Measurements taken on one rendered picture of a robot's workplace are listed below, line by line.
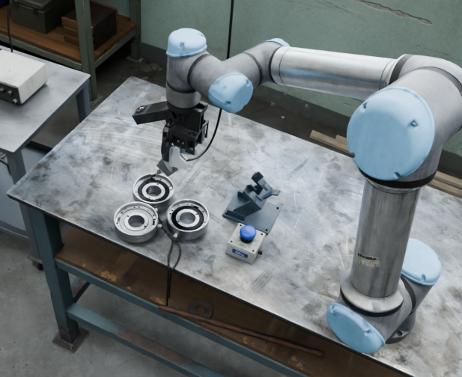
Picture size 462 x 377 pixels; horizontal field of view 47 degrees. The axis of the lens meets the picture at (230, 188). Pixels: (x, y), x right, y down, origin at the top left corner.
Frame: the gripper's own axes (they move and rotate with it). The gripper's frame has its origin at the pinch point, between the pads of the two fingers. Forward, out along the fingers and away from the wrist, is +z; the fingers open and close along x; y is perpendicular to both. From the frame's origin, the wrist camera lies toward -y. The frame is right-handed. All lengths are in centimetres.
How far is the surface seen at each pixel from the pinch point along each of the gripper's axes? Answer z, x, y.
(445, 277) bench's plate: 13, 10, 71
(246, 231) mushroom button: 5.7, -6.5, 23.4
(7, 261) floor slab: 93, 3, -72
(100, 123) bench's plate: 13.0, 16.3, -31.5
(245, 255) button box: 10.6, -9.5, 24.9
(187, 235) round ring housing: 10.7, -10.7, 10.3
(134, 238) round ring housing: 10.2, -17.6, -0.2
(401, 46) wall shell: 34, 155, 41
